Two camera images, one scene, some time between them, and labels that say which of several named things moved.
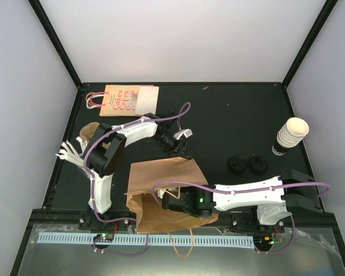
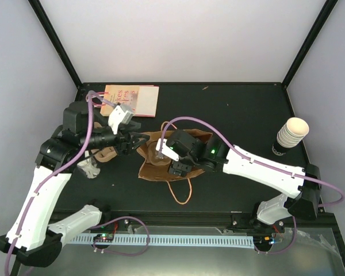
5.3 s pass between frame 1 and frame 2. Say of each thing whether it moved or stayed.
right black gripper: moved
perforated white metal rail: stayed
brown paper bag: moved
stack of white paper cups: stayed
